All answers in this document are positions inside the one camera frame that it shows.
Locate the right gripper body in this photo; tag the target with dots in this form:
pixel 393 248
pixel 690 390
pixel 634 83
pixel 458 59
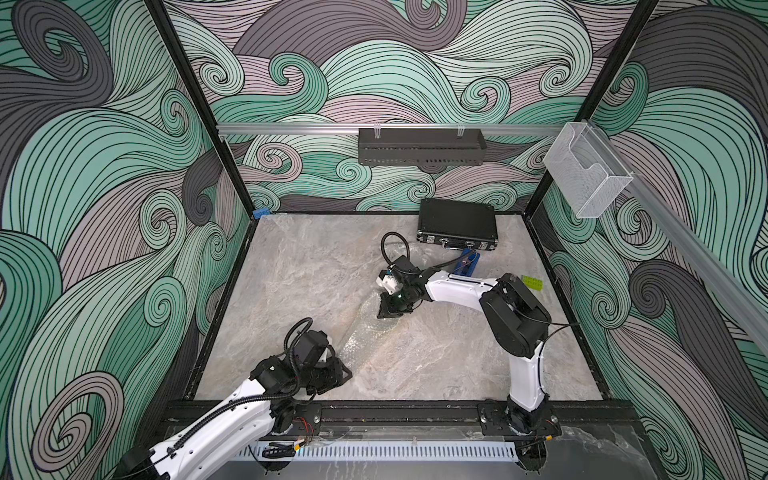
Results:
pixel 398 303

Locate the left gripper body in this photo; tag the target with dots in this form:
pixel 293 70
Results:
pixel 321 376

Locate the yellow patterned ceramic bowl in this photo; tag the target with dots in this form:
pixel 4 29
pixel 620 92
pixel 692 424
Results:
pixel 373 315

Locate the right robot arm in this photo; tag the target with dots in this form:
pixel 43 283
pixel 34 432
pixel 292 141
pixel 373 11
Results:
pixel 518 321

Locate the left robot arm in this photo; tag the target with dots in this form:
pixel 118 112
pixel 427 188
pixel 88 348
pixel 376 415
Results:
pixel 264 404

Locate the blue tape dispenser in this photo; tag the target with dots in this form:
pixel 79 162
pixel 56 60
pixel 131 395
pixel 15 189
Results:
pixel 466 265

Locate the black hard case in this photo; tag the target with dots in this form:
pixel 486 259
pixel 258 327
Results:
pixel 457 224

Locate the green sticky note pad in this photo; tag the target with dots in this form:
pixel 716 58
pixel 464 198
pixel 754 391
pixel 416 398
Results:
pixel 532 283

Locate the blue corner clip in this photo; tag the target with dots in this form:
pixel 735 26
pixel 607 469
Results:
pixel 260 213

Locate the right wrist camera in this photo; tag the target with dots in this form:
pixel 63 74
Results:
pixel 387 281

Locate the white slotted cable duct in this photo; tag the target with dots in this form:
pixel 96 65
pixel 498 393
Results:
pixel 426 451

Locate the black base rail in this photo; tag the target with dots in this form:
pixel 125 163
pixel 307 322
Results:
pixel 491 417

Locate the black perforated wall tray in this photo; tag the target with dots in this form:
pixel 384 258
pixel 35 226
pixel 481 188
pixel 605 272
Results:
pixel 421 148

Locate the clear acrylic wall holder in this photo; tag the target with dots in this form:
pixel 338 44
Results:
pixel 588 171

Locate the aluminium rail back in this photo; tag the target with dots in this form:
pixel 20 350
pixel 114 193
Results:
pixel 305 128

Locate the aluminium rail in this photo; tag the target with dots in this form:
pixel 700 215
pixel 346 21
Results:
pixel 305 128
pixel 697 212

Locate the aluminium rail right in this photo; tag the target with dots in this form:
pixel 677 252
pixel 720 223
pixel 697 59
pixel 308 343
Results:
pixel 697 212

